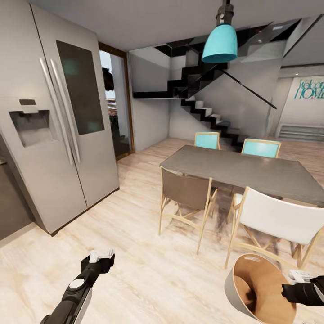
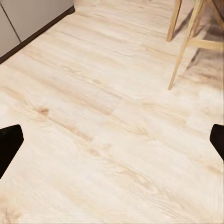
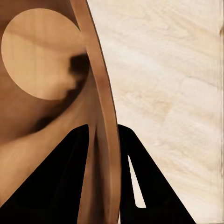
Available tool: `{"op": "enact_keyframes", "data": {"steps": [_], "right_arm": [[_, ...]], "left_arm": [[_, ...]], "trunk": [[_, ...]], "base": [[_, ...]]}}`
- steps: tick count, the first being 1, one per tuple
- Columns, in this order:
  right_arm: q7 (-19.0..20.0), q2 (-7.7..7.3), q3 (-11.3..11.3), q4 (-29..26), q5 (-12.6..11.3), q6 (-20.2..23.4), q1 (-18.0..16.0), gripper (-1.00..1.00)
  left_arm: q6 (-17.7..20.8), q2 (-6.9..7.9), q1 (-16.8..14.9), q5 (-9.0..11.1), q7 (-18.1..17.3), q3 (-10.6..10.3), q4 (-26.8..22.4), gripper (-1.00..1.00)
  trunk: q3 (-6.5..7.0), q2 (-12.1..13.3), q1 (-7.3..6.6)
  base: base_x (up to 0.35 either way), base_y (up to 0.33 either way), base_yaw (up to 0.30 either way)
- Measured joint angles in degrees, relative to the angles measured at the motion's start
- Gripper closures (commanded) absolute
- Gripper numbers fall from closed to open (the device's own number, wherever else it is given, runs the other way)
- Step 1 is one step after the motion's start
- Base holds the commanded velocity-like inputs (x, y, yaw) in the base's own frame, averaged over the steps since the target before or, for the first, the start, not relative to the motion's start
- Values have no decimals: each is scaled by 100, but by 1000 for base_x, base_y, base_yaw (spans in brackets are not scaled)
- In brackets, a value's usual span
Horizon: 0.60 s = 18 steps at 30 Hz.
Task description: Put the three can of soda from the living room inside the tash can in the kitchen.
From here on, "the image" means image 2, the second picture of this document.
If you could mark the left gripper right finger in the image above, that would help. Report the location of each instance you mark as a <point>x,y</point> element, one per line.
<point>217,139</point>

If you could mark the straight chair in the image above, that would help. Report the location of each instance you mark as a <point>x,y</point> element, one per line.
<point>219,46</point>

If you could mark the fridge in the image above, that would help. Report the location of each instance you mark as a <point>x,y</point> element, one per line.
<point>21,21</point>

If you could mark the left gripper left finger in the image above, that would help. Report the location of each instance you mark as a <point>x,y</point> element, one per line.
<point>11,139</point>

